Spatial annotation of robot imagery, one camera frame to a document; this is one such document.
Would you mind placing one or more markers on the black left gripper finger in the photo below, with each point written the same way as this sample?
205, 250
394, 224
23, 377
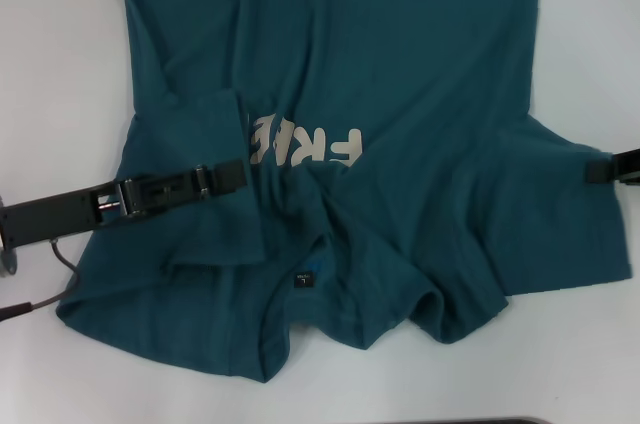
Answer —
227, 176

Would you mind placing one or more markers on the teal t-shirt with beige print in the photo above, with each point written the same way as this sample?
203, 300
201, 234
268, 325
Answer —
400, 69

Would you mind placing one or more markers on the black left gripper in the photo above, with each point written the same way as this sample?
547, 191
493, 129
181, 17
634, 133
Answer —
50, 219

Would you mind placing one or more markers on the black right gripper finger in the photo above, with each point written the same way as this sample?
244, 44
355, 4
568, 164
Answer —
602, 171

